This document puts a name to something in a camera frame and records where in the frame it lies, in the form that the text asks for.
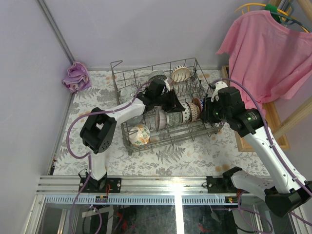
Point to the white wrist camera,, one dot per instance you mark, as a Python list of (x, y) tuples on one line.
[(167, 85), (218, 86)]

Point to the white wrist camera, left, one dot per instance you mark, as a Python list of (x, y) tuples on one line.
[(167, 85)]

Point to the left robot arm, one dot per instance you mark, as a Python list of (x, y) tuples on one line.
[(99, 128)]

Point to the pink t-shirt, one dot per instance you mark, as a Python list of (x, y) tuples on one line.
[(268, 59)]

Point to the white bowl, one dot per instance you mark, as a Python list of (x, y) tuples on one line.
[(187, 113)]

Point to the green diamond patterned bowl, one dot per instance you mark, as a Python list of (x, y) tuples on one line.
[(174, 119)]

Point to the grey dotted bowl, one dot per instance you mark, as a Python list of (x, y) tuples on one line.
[(126, 94)]

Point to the brown lattice patterned bowl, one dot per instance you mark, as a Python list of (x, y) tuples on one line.
[(195, 111)]

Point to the purple striped bowl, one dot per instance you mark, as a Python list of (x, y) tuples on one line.
[(160, 119)]

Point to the blue zigzag bowl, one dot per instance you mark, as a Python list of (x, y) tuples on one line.
[(201, 103)]

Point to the aluminium frame rail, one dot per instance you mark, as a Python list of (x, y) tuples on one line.
[(130, 185)]

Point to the yellow floral bowl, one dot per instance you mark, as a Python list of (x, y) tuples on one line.
[(139, 135)]

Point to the slotted cable duct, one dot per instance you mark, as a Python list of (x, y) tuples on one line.
[(142, 199)]

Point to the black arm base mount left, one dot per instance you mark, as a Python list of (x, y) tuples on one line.
[(104, 185)]

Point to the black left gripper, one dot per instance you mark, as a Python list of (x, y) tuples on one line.
[(169, 100)]

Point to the yellow clothes hanger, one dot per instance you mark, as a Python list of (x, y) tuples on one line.
[(287, 9)]

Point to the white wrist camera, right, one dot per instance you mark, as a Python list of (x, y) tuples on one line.
[(218, 86)]

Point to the floral table mat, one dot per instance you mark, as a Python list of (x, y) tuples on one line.
[(204, 156)]

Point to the purple crumpled cloth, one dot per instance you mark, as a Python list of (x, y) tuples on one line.
[(77, 78)]

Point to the teal clothes hanger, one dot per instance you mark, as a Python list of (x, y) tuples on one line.
[(283, 19)]

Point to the grey wire dish rack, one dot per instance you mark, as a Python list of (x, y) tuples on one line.
[(184, 91)]

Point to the black patterned bowl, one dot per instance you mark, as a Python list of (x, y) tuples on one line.
[(157, 74)]

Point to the cream bowl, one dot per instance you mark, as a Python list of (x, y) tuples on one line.
[(180, 73)]

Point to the wooden tray frame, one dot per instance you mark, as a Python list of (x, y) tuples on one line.
[(272, 118)]

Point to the corner aluminium post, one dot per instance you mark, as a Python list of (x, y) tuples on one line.
[(55, 29)]

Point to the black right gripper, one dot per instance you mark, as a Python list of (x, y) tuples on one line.
[(205, 114)]

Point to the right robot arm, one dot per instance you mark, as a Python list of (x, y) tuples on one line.
[(288, 189)]

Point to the red diamond patterned bowl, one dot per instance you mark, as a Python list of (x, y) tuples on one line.
[(196, 101)]

